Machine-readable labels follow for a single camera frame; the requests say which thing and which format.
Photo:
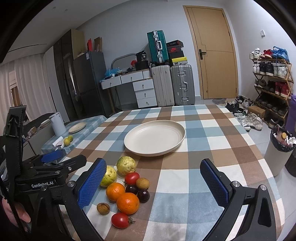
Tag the red tomato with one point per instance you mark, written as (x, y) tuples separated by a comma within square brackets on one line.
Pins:
[(131, 178), (121, 220)]

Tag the wooden shoe rack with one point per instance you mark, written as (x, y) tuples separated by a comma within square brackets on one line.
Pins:
[(274, 86)]

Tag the wooden door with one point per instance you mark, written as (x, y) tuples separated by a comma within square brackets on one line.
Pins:
[(214, 50)]

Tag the beige suitcase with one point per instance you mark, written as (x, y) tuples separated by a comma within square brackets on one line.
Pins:
[(161, 77)]

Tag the black refrigerator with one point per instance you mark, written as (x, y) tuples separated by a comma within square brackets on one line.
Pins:
[(89, 70)]

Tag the purple bag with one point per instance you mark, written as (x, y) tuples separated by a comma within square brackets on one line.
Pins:
[(291, 118)]

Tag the black camera mount box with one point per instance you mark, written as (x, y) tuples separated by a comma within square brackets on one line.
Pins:
[(12, 140)]

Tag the white cylindrical kettle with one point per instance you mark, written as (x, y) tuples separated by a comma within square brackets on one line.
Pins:
[(57, 124)]

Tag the large cream plate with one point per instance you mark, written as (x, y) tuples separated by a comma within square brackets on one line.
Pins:
[(155, 138)]

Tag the dark purple plum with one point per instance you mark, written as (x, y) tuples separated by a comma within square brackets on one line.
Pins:
[(131, 189), (143, 195)]

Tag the cardboard box on floor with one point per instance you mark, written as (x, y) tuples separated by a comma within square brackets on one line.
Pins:
[(256, 110)]

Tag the stacked shoe boxes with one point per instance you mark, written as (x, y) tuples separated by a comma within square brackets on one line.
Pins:
[(175, 52)]

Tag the white drawer desk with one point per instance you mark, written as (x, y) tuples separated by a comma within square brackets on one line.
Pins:
[(131, 90)]

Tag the teal suitcase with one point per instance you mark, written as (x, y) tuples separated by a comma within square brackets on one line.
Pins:
[(158, 47)]

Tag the silver suitcase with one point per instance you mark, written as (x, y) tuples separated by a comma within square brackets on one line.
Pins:
[(183, 84)]

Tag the white curtain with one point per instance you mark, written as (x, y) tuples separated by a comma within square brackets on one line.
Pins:
[(32, 88)]

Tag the yellow-green guava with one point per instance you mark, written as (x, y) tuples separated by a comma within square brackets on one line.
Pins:
[(109, 177), (126, 165)]

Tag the brown longan fruit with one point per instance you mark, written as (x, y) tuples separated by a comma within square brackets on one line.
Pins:
[(142, 183)]

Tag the white trash bin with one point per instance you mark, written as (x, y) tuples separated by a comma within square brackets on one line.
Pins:
[(280, 147)]

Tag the orange mandarin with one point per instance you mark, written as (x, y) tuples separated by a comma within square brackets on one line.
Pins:
[(128, 203), (114, 190)]

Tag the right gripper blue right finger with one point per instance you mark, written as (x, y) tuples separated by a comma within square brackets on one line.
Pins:
[(216, 181)]

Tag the small cream plate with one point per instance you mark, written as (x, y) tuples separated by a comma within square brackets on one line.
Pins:
[(77, 127)]

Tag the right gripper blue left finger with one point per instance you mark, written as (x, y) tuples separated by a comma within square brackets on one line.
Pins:
[(89, 181)]

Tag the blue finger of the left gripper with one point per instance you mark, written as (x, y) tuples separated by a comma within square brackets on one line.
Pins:
[(53, 156)]

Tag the blue checkered side tablecloth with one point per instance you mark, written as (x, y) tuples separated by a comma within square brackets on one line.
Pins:
[(91, 124)]

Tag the wrinkled brown passion fruit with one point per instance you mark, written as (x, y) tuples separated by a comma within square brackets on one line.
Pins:
[(103, 208)]

